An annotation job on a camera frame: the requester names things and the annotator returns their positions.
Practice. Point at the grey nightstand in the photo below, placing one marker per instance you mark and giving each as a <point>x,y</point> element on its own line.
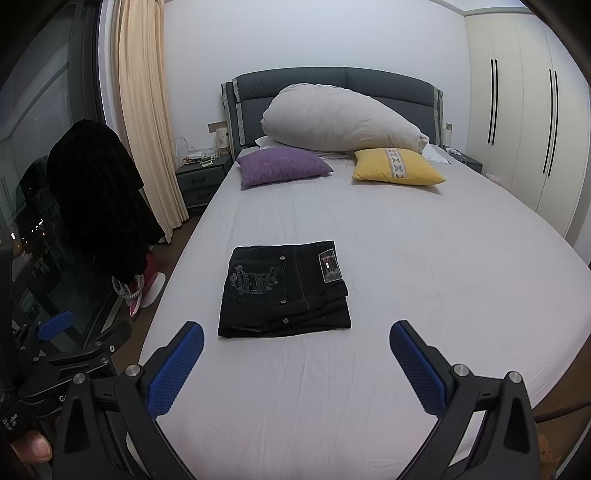
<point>201,182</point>
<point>466,160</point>

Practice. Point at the white jar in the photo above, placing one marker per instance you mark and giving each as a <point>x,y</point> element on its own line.
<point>223,141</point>

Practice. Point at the white wardrobe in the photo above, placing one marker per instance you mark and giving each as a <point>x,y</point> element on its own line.
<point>517,115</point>

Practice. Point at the bed with white sheet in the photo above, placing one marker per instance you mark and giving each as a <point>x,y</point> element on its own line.
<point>369,254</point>

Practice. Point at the dark glass window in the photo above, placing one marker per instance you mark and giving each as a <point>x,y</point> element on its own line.
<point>46,92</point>

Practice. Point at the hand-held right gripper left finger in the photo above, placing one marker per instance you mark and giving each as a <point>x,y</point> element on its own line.
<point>178,369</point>

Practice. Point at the pink and white object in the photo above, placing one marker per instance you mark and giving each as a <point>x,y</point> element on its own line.
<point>148,272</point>

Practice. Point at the beige curtain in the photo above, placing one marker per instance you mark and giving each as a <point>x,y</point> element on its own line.
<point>143,115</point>

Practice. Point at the white flat pillow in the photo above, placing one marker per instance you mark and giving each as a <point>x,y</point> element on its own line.
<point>262,141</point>
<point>435,154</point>

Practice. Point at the person's left hand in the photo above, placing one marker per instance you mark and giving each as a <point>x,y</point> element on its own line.
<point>32,446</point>

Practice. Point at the large white pillow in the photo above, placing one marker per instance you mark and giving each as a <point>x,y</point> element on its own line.
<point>332,120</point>

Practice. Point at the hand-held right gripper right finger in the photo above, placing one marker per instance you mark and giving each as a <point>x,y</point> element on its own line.
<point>418,369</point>

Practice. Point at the black garment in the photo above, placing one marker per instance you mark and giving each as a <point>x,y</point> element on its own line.
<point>97,198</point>

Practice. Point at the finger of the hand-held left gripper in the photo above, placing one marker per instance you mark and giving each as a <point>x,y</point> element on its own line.
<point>101,339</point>
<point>55,325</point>

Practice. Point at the purple pillow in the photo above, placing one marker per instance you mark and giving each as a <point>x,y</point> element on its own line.
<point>281,166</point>

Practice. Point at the black pants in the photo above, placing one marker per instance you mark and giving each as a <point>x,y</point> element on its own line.
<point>277,286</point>

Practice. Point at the yellow pillow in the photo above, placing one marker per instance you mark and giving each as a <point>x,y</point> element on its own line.
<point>397,170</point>

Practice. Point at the grey padded headboard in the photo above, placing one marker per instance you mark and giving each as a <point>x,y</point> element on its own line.
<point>323,81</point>

